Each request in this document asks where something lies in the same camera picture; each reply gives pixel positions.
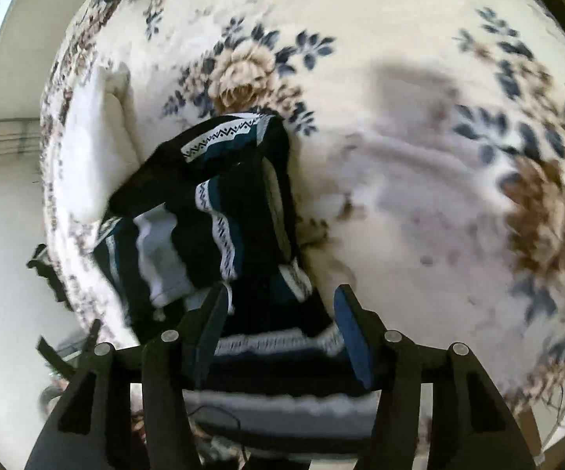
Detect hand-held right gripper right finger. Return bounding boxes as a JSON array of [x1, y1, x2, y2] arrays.
[[334, 284, 538, 470]]

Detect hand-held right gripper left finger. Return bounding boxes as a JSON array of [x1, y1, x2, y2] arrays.
[[25, 281, 231, 470]]

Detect black teal striped sweater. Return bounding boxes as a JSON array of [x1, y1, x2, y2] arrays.
[[91, 112, 386, 444]]

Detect black clothes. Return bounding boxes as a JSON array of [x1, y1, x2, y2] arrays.
[[27, 244, 75, 310]]

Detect floral cream blanket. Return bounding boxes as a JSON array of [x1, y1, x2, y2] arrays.
[[40, 0, 565, 451]]

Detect white folded cloth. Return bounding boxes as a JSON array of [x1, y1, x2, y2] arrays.
[[60, 61, 141, 223]]

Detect grey-green striped curtain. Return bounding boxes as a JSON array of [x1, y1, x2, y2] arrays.
[[0, 117, 43, 160]]

